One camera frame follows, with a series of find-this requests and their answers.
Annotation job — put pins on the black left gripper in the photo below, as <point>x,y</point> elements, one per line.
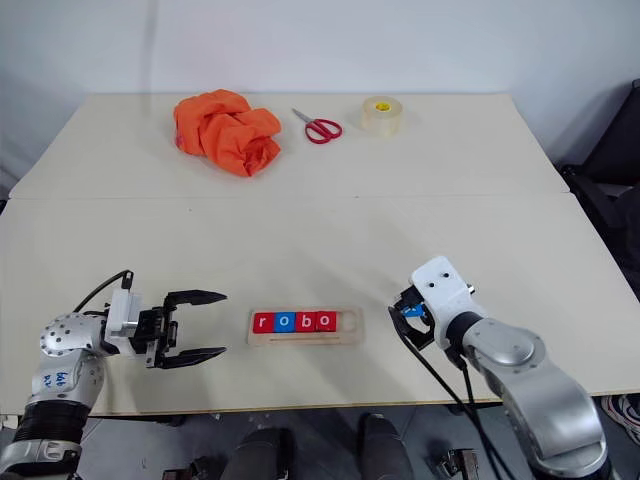
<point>155,335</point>

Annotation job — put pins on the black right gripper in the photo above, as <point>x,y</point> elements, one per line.
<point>414,295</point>

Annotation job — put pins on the blue tile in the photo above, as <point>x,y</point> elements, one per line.
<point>413,311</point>

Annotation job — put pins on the red letter r block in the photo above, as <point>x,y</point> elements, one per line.
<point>263,322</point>

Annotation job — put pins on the red letter o block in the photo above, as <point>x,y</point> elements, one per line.
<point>326,321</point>

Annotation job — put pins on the blue letter o block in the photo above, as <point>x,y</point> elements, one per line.
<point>285,322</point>

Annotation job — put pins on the red letter b block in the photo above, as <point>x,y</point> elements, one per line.
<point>306,322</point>

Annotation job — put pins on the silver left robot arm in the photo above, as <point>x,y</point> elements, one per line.
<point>60,360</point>

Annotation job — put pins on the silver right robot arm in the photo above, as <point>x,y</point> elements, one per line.
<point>535,385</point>

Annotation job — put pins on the wooden letter tray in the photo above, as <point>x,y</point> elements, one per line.
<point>350,330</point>

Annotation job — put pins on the dark rounded shape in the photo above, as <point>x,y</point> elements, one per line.
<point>387,447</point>
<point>262,455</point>

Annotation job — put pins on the crumpled orange cloth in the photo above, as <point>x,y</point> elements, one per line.
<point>225,132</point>

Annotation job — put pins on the clear packing tape roll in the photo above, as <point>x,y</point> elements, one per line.
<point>383,116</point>

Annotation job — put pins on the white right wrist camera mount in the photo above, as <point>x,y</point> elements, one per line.
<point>442,290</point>

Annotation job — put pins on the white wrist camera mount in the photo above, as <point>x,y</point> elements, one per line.
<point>122,317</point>
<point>442,290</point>

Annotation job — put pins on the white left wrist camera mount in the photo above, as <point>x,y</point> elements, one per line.
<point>122,317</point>

